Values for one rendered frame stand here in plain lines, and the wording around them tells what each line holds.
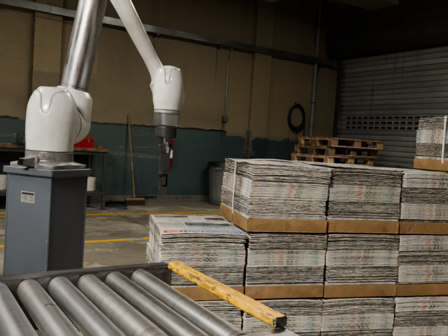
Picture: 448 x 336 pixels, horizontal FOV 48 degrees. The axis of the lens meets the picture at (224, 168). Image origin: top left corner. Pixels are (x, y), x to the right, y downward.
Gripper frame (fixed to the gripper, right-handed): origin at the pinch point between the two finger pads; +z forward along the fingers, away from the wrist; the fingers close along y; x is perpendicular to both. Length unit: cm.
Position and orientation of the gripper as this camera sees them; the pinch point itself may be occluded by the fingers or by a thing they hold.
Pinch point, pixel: (163, 185)
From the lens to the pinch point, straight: 178.7
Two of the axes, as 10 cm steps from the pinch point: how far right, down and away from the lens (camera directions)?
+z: -0.6, 10.0, 0.5
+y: -2.6, -0.7, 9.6
